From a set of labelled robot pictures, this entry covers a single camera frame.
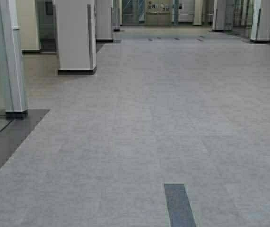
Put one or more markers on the beige notice board cabinet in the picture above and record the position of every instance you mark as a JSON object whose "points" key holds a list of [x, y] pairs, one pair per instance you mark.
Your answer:
{"points": [[158, 12]]}

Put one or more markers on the near white square column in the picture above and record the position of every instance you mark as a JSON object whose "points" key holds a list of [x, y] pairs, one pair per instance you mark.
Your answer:
{"points": [[76, 36]]}

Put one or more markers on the right white column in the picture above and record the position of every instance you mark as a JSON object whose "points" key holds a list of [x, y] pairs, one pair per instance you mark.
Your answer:
{"points": [[260, 31]]}

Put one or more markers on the glass partition metal post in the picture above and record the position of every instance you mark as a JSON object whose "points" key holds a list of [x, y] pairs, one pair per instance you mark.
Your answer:
{"points": [[12, 75]]}

